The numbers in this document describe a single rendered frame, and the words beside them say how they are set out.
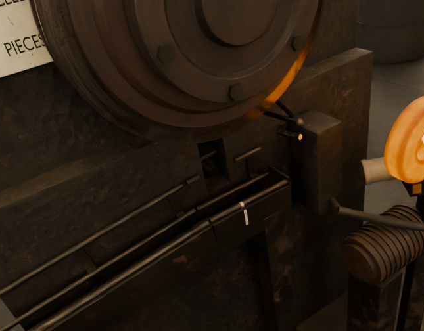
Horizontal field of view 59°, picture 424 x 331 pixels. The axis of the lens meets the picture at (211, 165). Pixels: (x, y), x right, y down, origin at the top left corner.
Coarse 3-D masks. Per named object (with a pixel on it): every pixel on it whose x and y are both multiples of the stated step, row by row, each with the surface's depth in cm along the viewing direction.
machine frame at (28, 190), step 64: (320, 64) 90; (0, 128) 62; (64, 128) 68; (256, 128) 83; (0, 192) 66; (64, 192) 67; (128, 192) 73; (192, 192) 81; (0, 256) 66; (128, 256) 80; (320, 256) 118; (128, 320) 88; (192, 320) 99; (256, 320) 115
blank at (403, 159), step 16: (416, 112) 60; (400, 128) 61; (416, 128) 60; (400, 144) 61; (416, 144) 62; (384, 160) 65; (400, 160) 61; (416, 160) 64; (400, 176) 64; (416, 176) 66
